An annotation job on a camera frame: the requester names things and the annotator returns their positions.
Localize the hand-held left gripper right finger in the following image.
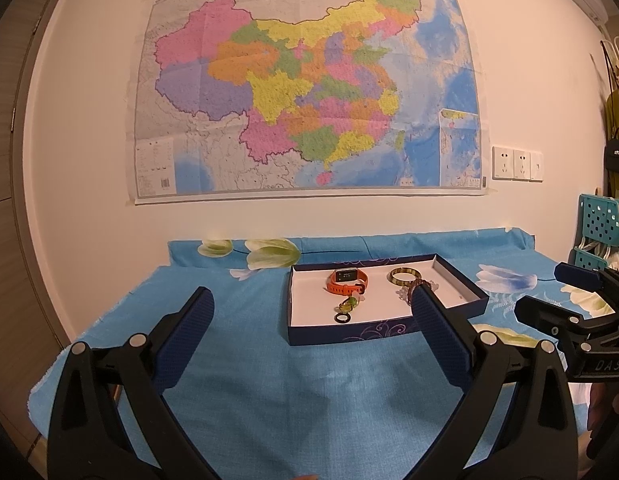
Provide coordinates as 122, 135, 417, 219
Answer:
411, 285, 580, 480

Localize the black handbag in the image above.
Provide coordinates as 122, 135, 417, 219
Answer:
603, 127, 619, 173

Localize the dark blue shallow box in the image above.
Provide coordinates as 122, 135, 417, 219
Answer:
287, 252, 490, 347

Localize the colourful wall map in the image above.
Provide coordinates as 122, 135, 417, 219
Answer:
124, 0, 490, 206

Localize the teal plastic basket rack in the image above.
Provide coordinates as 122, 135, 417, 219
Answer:
573, 193, 619, 271

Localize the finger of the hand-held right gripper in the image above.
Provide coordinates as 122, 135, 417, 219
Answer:
554, 261, 619, 311
515, 296, 619, 361

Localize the person's right hand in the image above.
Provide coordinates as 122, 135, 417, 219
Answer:
587, 384, 619, 466

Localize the orange smart band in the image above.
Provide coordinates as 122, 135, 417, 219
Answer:
325, 269, 369, 296

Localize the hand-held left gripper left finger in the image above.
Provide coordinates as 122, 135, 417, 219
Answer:
46, 286, 220, 480

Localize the blue floral tablecloth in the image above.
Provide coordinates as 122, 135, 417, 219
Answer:
27, 227, 619, 480

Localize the amber green bangle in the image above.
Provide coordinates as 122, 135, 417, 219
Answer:
388, 267, 424, 286

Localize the white coat rack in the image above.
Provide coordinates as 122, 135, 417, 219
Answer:
600, 30, 619, 93

